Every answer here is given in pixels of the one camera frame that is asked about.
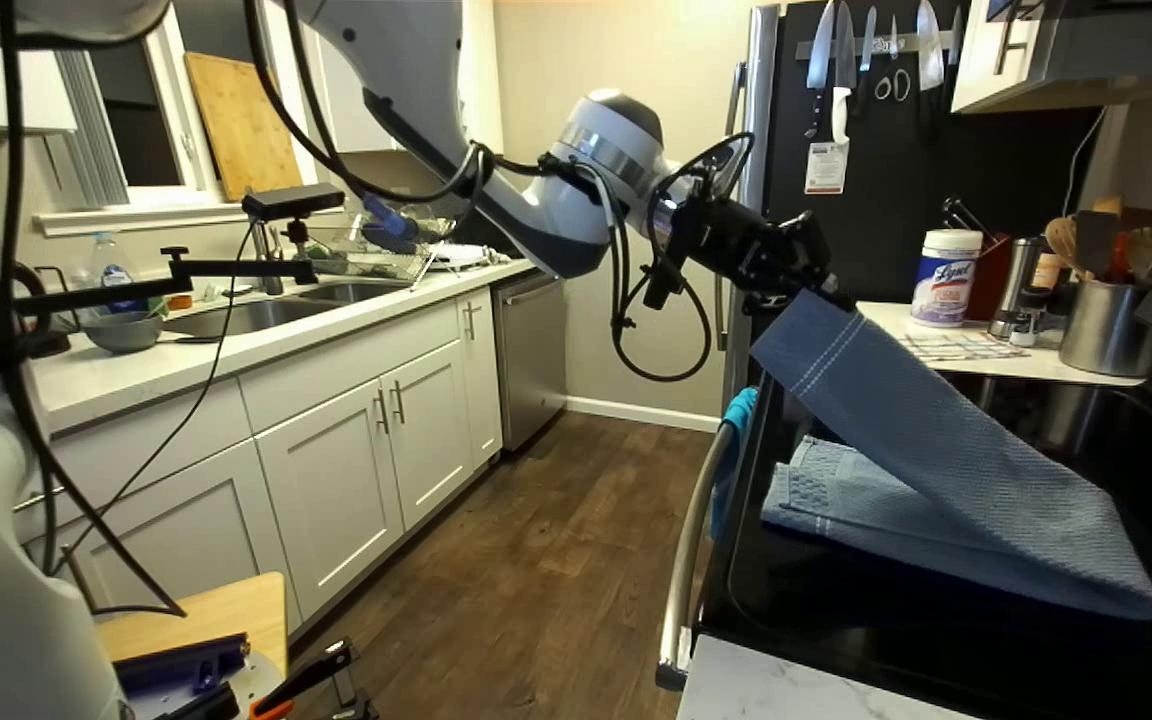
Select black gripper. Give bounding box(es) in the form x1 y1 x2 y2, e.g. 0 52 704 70
697 197 860 312

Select grey-blue towel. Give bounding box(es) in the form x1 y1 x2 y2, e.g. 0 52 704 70
748 288 1152 623

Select bright blue striped towel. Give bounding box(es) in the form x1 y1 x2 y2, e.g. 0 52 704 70
704 384 765 542

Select stainless steel black oven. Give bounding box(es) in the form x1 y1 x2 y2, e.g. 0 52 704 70
651 210 1152 720

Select paper tag on refrigerator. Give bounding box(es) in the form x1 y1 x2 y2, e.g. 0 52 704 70
799 136 853 201

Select black refrigerator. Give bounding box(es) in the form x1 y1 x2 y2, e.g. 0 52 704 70
711 0 1099 403

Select white disinfectant wipes canister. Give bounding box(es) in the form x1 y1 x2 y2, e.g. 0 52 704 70
907 228 989 327

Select orange-brown spice bottle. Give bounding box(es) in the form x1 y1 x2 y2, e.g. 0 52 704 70
969 235 1019 322

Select white lattice trivet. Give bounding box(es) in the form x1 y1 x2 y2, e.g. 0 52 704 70
894 327 1033 373

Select steel kitchen knife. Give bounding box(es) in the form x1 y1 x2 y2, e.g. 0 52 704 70
803 0 840 90
912 0 952 95
831 0 860 143

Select black scissors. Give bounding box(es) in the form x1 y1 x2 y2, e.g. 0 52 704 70
874 62 917 108

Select steel shaker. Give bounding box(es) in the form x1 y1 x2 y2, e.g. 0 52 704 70
996 235 1057 345

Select magnetic knife strip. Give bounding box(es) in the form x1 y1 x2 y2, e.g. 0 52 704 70
853 16 972 55

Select black spatula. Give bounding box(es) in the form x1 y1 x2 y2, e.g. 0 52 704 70
1073 207 1131 279

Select steel utensil holder cup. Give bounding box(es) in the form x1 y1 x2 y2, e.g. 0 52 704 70
1057 277 1152 378

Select stainless steel dishwasher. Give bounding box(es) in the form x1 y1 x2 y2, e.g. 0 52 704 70
491 269 568 456

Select blue bottle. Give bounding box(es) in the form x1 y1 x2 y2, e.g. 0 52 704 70
356 192 425 256

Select white sink base cabinet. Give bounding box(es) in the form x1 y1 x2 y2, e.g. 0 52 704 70
14 271 508 631

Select stainless steel sink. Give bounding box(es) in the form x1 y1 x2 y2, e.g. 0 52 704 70
162 271 411 345

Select wooden cutting board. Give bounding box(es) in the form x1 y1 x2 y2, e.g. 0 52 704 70
183 52 306 202

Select black clamp tool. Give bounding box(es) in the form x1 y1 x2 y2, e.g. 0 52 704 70
248 636 379 720

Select white framed window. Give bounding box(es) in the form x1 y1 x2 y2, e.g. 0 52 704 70
59 13 227 239

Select grey bowl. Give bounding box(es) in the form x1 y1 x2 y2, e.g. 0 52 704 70
74 308 168 354

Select clear soap bottle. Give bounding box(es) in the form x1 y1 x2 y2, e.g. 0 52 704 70
87 230 151 320

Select light wooden board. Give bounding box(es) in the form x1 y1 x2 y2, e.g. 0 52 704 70
91 572 291 684

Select purple-blue box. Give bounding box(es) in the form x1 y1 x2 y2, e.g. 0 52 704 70
112 631 257 720

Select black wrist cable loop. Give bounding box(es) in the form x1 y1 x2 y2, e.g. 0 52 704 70
605 126 760 386

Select steel oven door handle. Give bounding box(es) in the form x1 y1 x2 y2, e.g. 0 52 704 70
651 420 740 697

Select white wall cabinet over counter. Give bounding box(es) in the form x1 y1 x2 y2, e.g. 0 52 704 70
948 0 1152 116

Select white wall cabinet by window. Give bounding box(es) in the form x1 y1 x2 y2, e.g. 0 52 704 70
451 0 508 156

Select black stereo camera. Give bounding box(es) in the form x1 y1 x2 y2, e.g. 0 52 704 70
241 184 348 222

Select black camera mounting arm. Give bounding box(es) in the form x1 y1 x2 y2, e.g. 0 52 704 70
0 239 325 322

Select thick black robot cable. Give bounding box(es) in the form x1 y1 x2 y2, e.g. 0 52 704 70
0 0 194 620

